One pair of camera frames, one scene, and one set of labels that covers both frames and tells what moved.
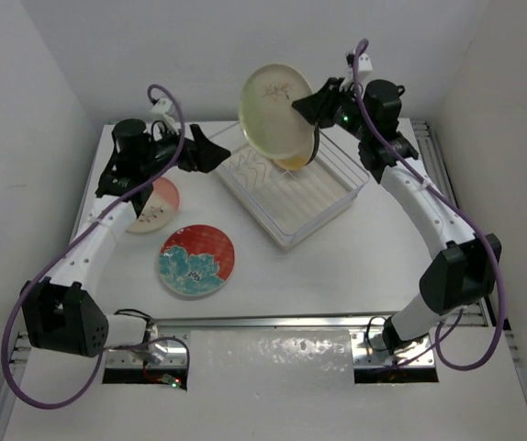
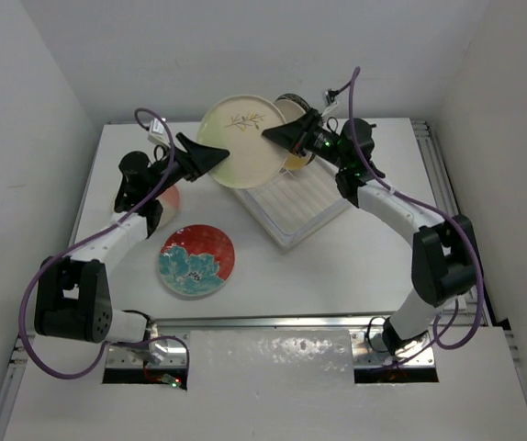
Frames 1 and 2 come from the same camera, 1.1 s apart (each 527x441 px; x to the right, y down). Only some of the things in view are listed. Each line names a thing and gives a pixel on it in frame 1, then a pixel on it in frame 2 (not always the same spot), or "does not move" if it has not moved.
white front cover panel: [266, 385] does not move
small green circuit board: [171, 380] does not move
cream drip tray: [291, 205] does not move
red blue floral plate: [196, 260] does not move
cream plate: [270, 122] -> [236, 124]
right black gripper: [318, 107] -> [297, 134]
